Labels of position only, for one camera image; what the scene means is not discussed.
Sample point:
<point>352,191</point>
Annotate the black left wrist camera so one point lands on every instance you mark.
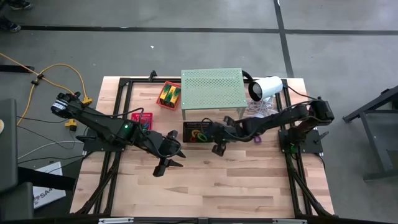
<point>159,171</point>

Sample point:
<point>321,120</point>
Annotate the purple spiral coil band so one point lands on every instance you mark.
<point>257,142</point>

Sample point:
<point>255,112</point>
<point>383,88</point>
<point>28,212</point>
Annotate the short black floor bar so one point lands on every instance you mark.
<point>15,69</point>

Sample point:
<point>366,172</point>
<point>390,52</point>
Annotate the black aluminium table frame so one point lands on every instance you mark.
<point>140,80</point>

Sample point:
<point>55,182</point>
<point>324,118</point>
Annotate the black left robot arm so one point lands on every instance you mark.
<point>99,124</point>

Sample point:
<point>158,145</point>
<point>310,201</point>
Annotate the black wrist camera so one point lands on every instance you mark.
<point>219,150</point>
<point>159,171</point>

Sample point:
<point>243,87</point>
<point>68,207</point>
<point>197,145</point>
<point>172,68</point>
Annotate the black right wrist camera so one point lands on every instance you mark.
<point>219,150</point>

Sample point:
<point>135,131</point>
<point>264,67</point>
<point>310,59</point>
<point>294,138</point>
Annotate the yellow green crayon box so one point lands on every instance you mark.
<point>164,95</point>
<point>170,96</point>
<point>176,97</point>

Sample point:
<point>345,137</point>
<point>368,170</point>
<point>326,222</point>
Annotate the person's shoe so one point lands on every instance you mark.
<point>9,27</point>
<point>20,4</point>

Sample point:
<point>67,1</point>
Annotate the green rubber band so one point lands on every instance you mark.
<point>143,126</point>

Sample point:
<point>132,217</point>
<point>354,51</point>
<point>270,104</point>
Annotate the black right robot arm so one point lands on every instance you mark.
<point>273,119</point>

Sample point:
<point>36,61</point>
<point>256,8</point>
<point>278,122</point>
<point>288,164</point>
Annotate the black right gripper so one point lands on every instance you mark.
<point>225,132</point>

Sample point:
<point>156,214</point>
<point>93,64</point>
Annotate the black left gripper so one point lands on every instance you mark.
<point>164,146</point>

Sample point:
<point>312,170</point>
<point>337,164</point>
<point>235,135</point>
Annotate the black plastic basket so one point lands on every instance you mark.
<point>187,127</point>

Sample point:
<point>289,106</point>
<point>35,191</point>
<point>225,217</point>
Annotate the red plastic basket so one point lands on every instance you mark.
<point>138,117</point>

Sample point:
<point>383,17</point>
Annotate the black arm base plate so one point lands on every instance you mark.
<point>312,146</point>
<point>90,145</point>

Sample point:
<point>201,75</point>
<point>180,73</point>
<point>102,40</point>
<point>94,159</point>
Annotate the white printed box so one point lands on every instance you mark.
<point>46,199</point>

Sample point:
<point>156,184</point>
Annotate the white camera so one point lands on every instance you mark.
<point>269,87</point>

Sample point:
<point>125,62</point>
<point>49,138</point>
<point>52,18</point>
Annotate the black metal stand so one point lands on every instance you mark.
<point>382,146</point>

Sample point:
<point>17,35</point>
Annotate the silver metal bracket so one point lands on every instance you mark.
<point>115,221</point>
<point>289,221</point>

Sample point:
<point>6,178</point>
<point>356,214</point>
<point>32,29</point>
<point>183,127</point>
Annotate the wide black bar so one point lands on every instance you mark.
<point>46,179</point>

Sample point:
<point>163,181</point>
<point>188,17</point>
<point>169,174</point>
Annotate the yellow spiral coil band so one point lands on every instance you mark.
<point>193,132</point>

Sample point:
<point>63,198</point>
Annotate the green perforated metal shelf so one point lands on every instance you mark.
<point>211,88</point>

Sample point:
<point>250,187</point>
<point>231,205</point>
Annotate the orange plastic basket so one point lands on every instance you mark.
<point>159,101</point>

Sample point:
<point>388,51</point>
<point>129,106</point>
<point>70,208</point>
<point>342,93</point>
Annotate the green spiral coil band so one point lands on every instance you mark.
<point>204,138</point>

